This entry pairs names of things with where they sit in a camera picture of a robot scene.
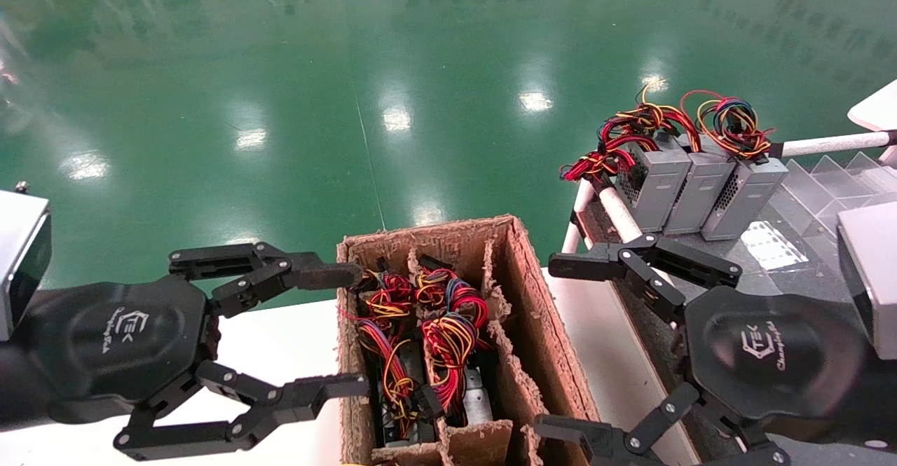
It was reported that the worn cardboard box with dividers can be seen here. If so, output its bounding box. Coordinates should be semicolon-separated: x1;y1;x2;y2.
335;214;602;466

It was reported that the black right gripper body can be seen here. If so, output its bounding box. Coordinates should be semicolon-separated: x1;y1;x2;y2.
681;286;877;446

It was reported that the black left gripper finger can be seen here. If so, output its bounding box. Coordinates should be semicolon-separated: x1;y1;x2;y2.
114;361;371;462
168;242;365;318

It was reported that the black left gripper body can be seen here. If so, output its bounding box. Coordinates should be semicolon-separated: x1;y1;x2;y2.
21;275;219;423

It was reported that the grey power supply with wires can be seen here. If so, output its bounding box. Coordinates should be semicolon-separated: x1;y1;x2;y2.
420;312;498;428
662;102;737;237
559;102;694;234
413;256;491;330
680;90;790;242
342;268;416;321
354;319;439;449

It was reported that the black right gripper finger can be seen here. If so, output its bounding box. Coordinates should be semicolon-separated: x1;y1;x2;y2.
534;381;791;466
548;233;744;324

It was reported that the white frame leg pipe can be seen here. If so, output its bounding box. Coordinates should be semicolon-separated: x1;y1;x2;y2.
561;179;596;254

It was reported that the clear acrylic divider tray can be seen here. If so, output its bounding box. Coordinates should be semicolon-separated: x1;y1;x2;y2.
771;152;897;270

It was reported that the white pipe with black joint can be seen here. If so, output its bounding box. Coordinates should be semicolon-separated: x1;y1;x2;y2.
769;131;897;159

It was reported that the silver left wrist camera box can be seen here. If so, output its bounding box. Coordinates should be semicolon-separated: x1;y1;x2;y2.
0;189;52;341

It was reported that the white table board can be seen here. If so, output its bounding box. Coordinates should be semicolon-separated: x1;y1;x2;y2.
847;79;897;132

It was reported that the long white frame pipe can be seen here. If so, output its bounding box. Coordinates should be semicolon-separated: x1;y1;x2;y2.
599;184;644;244

